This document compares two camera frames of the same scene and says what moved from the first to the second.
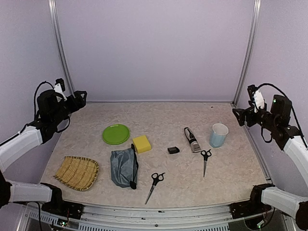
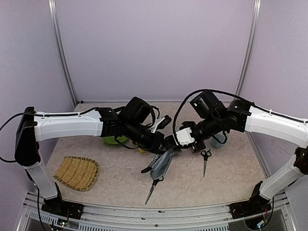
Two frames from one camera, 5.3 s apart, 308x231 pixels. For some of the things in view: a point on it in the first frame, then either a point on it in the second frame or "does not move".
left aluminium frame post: (55, 16) does not move
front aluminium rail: (150, 218) does not move
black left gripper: (82, 103) → (153, 146)
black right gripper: (249, 111) → (197, 148)
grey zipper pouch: (124, 166) → (160, 164)
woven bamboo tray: (79, 173) does not move
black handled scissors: (205, 155) does not move
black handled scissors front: (155, 178) does not move
